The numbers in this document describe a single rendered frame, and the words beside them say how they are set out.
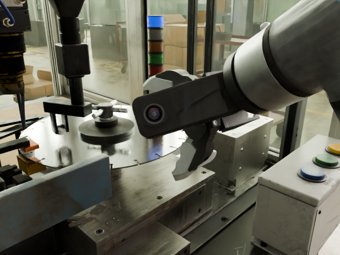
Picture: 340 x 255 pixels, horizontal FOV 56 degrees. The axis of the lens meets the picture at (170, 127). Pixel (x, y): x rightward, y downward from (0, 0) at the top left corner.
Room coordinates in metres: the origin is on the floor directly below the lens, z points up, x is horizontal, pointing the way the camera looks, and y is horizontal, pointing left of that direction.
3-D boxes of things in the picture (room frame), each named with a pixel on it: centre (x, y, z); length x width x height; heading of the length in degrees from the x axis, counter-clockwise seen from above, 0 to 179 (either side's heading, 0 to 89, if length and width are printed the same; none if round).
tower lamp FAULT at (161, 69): (0.89, 0.04, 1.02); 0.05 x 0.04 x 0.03; 46
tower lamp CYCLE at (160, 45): (0.89, 0.04, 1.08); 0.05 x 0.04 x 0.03; 46
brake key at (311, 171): (0.50, -0.26, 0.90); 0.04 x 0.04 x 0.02
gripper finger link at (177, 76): (0.40, -0.01, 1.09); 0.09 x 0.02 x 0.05; 35
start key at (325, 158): (0.55, -0.31, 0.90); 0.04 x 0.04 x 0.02
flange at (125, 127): (0.59, 0.13, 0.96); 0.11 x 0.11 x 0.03
